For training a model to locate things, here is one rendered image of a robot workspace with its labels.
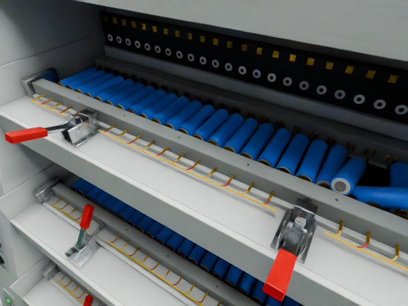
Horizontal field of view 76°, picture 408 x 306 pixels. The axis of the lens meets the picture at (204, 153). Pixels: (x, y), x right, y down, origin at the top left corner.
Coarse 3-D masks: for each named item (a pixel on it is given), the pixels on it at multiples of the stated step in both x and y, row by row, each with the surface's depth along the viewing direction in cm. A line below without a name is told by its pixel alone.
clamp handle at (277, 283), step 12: (300, 228) 20; (288, 240) 19; (300, 240) 19; (288, 252) 17; (276, 264) 16; (288, 264) 16; (276, 276) 15; (288, 276) 16; (264, 288) 15; (276, 288) 15
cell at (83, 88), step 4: (100, 76) 41; (104, 76) 41; (108, 76) 41; (112, 76) 42; (96, 80) 40; (100, 80) 40; (104, 80) 40; (108, 80) 41; (84, 84) 39; (88, 84) 39; (92, 84) 39; (96, 84) 39; (76, 88) 38; (80, 88) 38; (84, 88) 38; (88, 88) 38; (92, 88) 39; (84, 92) 38
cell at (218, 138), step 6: (234, 114) 33; (228, 120) 32; (234, 120) 32; (240, 120) 33; (222, 126) 31; (228, 126) 31; (234, 126) 32; (216, 132) 30; (222, 132) 30; (228, 132) 31; (234, 132) 32; (210, 138) 29; (216, 138) 29; (222, 138) 30; (228, 138) 31; (222, 144) 30
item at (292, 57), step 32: (128, 32) 42; (160, 32) 38; (192, 32) 35; (192, 64) 39; (224, 64) 36; (256, 64) 33; (288, 64) 31; (320, 64) 29; (352, 64) 28; (320, 96) 31; (352, 96) 29; (384, 96) 28
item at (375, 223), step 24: (48, 96) 38; (72, 96) 35; (120, 120) 31; (144, 120) 31; (168, 144) 29; (192, 144) 28; (216, 168) 27; (240, 168) 25; (264, 168) 25; (288, 192) 24; (312, 192) 23; (336, 192) 23; (336, 216) 22; (360, 216) 21; (384, 216) 21; (384, 240) 21
